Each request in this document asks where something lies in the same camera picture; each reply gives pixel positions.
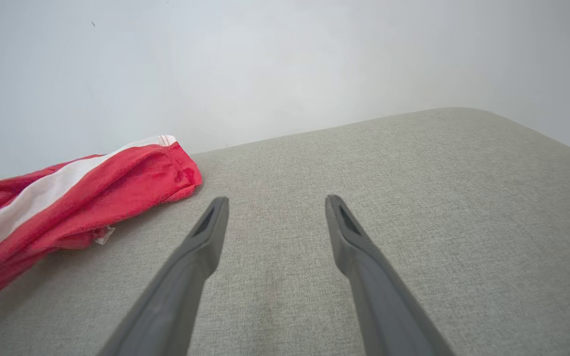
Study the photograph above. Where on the red shorts with white stripe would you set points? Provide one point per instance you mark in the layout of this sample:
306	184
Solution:
92	198

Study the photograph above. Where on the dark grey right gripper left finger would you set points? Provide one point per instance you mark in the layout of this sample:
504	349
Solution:
176	301

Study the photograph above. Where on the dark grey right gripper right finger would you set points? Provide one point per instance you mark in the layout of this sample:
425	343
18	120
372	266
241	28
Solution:
384	306

